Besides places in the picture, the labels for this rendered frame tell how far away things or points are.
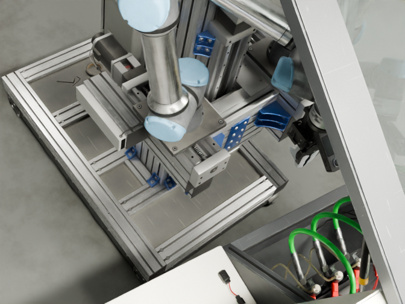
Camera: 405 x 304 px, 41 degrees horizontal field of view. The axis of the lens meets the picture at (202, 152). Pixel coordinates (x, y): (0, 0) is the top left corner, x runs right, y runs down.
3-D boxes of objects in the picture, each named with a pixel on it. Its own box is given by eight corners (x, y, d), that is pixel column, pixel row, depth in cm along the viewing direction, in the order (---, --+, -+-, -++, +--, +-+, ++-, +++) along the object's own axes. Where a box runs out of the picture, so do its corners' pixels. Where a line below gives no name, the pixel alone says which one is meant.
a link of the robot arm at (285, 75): (278, 60, 136) (319, 76, 135) (266, 91, 130) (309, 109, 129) (287, 38, 129) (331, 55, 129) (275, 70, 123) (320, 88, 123)
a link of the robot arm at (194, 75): (208, 88, 172) (217, 60, 161) (194, 120, 165) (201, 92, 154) (173, 75, 173) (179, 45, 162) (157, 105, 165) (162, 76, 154)
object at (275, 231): (358, 189, 204) (376, 167, 191) (365, 198, 202) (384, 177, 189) (219, 261, 179) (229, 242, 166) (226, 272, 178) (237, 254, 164)
